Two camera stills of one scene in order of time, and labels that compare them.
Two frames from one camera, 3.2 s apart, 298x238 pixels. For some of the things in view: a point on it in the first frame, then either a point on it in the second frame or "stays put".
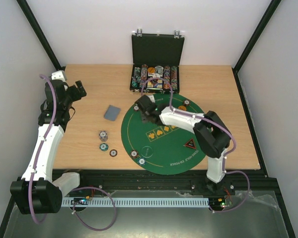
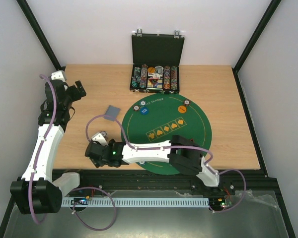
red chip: [186, 102] stays put
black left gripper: [77, 95] stays put
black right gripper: [144, 106] to [91, 151]
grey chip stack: [103, 136] stays put
